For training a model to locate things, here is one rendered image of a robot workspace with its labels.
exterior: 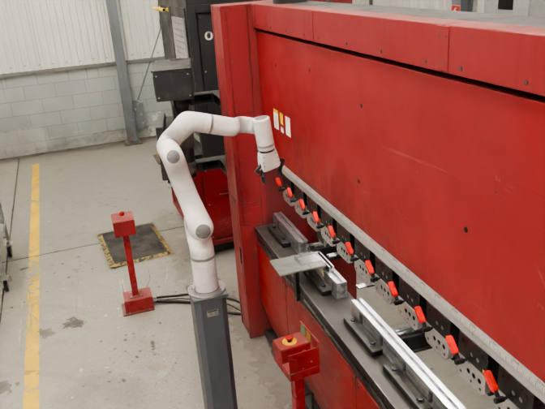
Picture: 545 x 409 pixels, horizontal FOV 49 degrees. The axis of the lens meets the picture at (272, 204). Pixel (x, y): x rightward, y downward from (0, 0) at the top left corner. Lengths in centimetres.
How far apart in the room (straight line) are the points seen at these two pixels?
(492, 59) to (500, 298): 67
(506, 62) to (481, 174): 34
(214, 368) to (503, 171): 197
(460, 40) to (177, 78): 233
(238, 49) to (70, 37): 628
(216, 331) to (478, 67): 192
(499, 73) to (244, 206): 256
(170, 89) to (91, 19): 604
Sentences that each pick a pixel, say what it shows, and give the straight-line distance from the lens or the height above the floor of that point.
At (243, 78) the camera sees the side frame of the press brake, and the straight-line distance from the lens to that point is 373.
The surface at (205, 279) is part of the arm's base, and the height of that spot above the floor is 109.
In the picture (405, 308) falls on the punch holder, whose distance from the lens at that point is 239.
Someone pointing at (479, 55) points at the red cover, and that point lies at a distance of 173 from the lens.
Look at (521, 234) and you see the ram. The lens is 171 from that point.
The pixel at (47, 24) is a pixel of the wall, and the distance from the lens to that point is 976.
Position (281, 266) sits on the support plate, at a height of 100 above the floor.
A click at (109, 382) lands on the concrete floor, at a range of 426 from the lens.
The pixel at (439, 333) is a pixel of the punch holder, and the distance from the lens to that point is 220.
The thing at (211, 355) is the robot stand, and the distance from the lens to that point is 315.
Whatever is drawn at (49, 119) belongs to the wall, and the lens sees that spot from 996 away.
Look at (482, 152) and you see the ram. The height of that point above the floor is 196.
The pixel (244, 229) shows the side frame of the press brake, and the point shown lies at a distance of 400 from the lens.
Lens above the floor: 248
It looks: 22 degrees down
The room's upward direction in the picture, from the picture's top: 4 degrees counter-clockwise
